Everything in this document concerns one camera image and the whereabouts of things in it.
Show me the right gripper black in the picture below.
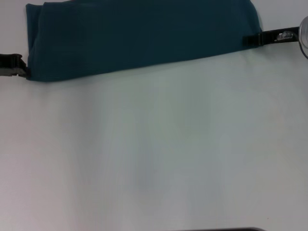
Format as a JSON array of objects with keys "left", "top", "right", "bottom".
[{"left": 245, "top": 26, "right": 301, "bottom": 46}]

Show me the teal blue printed t-shirt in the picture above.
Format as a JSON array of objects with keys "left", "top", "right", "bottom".
[{"left": 25, "top": 0, "right": 263, "bottom": 82}]

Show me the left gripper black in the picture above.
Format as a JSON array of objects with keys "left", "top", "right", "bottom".
[{"left": 0, "top": 53, "right": 31, "bottom": 78}]

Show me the right arm cable with connector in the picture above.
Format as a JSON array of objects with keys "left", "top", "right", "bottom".
[{"left": 276, "top": 30, "right": 308, "bottom": 60}]

